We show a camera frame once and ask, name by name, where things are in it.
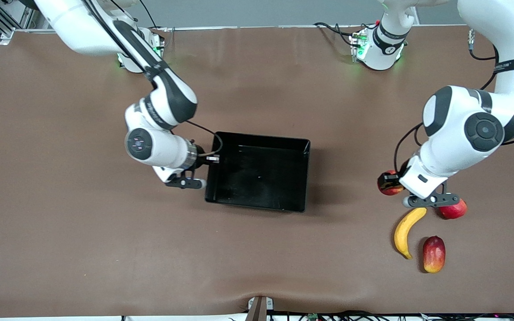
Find plain red apple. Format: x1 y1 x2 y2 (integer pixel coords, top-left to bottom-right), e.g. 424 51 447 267
435 198 468 220

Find red and yellow mango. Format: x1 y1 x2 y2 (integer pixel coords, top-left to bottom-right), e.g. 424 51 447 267
422 235 446 273

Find black plastic box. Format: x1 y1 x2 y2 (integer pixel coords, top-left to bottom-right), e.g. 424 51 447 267
204 131 311 213

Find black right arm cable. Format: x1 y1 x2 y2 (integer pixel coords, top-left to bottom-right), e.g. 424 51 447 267
83 0 224 157

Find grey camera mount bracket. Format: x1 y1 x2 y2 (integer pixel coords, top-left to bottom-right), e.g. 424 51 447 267
246 296 274 321

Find aluminium frame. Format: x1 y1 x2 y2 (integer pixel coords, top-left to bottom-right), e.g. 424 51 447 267
0 0 39 45

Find black base cables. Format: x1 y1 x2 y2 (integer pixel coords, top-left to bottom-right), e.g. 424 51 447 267
313 21 356 47

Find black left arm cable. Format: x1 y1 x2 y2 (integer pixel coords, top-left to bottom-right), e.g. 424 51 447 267
393 27 514 177

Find thin black base cable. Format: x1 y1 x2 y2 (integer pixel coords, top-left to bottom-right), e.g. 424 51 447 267
141 2 159 28

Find yellow banana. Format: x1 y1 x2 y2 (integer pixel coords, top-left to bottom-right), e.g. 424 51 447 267
394 206 428 260

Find brown table mat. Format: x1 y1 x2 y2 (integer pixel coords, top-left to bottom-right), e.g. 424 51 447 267
0 25 514 318

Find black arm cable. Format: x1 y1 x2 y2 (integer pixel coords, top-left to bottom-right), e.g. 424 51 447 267
393 27 514 177
83 0 224 157

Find red apple with yellow patch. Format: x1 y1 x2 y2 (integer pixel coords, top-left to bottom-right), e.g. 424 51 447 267
377 170 406 196

